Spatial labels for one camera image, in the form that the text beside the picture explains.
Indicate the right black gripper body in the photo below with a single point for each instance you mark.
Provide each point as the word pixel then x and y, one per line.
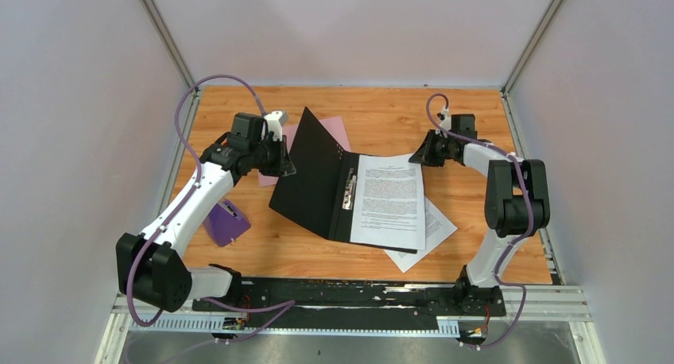
pixel 442 151

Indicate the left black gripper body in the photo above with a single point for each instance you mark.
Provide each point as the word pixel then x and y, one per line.
pixel 272 152

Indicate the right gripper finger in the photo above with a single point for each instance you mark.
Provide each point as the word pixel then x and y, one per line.
pixel 431 140
pixel 423 156

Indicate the red folder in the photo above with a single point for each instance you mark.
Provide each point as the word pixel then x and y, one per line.
pixel 320 196

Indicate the printed paper sheet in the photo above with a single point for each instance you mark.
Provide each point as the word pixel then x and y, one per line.
pixel 388 208
pixel 437 229

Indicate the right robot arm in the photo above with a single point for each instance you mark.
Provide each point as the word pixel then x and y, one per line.
pixel 516 205

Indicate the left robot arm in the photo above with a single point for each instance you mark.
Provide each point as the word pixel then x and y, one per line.
pixel 150 265

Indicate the pink paper sheet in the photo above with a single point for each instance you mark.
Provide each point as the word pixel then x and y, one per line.
pixel 333 125

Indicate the purple box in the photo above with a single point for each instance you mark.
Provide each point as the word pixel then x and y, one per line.
pixel 225 223

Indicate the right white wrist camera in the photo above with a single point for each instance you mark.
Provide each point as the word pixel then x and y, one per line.
pixel 444 121

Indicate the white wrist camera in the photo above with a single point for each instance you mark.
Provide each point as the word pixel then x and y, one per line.
pixel 444 121
pixel 275 121

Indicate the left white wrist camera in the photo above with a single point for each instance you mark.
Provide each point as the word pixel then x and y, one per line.
pixel 275 121

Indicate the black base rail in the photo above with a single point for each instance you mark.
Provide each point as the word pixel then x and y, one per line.
pixel 284 306

